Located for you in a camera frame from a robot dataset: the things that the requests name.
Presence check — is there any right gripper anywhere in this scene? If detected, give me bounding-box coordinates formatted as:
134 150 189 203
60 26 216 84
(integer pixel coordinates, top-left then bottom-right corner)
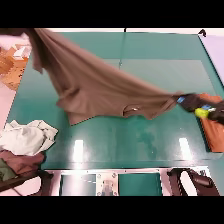
176 92 202 113

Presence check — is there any brown T-shirt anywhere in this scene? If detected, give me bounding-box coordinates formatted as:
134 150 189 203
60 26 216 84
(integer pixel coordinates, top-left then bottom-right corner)
25 28 184 127

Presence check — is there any orange garment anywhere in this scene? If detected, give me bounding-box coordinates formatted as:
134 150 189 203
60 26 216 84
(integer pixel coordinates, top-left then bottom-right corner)
197 93 224 153

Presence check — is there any white garment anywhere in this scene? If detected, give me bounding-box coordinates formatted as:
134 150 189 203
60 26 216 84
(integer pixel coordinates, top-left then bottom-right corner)
0 119 60 157

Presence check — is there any maroon garment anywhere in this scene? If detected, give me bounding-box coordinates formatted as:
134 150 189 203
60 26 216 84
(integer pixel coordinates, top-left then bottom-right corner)
0 149 47 178

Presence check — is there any dark green garment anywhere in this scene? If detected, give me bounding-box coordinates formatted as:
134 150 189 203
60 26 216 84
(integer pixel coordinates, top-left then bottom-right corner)
0 158 17 183

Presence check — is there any silver frame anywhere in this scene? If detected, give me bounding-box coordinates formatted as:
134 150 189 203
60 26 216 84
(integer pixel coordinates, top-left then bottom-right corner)
42 166 215 197

